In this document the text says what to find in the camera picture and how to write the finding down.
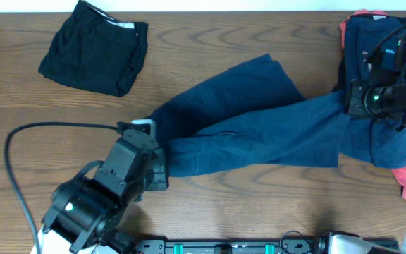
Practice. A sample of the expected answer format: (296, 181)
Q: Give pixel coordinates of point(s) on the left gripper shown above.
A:
(163, 168)

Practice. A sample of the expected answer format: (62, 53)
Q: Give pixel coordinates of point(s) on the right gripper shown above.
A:
(356, 105)

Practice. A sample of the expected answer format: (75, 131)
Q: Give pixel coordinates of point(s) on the navy blue shorts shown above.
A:
(250, 114)
(375, 141)

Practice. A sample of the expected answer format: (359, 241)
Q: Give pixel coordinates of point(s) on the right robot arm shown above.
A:
(378, 92)

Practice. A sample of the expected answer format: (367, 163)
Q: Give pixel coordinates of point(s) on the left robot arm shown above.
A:
(86, 210)

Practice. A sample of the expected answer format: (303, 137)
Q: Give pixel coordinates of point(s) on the red garment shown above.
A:
(405, 180)

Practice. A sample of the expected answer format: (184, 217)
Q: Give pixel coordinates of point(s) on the folded black shorts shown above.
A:
(95, 52)

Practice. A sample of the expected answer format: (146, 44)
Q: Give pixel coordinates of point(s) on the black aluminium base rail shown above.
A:
(290, 245)

